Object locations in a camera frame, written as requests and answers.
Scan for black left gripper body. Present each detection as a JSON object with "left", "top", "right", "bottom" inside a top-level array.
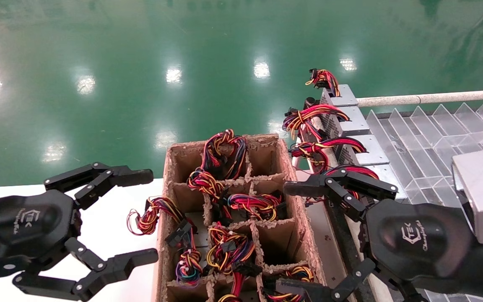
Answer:
[{"left": 0, "top": 189, "right": 83, "bottom": 280}]

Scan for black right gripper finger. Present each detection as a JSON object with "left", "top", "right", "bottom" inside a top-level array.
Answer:
[
  {"left": 283, "top": 170, "right": 398, "bottom": 223},
  {"left": 275, "top": 258, "right": 428, "bottom": 302}
]

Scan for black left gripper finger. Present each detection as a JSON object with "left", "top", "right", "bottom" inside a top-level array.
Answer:
[
  {"left": 12, "top": 237, "right": 159, "bottom": 302},
  {"left": 44, "top": 162, "right": 154, "bottom": 210}
]

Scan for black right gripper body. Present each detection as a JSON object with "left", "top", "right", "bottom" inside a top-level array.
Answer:
[{"left": 359, "top": 199, "right": 483, "bottom": 301}]

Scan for power supply cable bundle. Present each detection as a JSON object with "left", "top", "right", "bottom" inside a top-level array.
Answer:
[
  {"left": 262, "top": 265, "right": 315, "bottom": 302},
  {"left": 206, "top": 222, "right": 263, "bottom": 277},
  {"left": 126, "top": 196, "right": 196, "bottom": 248},
  {"left": 218, "top": 272, "right": 246, "bottom": 302},
  {"left": 187, "top": 168, "right": 234, "bottom": 225},
  {"left": 201, "top": 129, "right": 248, "bottom": 181}
]

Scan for grey power supply with cables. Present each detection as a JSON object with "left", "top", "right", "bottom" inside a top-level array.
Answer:
[
  {"left": 224, "top": 192, "right": 286, "bottom": 223},
  {"left": 283, "top": 104, "right": 370, "bottom": 141},
  {"left": 304, "top": 164, "right": 408, "bottom": 208},
  {"left": 306, "top": 68, "right": 358, "bottom": 107},
  {"left": 288, "top": 134, "right": 390, "bottom": 172}
]

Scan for brown cardboard divider box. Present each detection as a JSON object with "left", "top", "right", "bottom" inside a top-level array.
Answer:
[{"left": 151, "top": 133, "right": 330, "bottom": 302}]

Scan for clear acrylic divider rack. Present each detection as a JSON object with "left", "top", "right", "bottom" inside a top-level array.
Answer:
[{"left": 365, "top": 101, "right": 483, "bottom": 302}]

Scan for multicolour cable bundle with blue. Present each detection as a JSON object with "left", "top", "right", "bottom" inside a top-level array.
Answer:
[{"left": 174, "top": 247, "right": 205, "bottom": 288}]

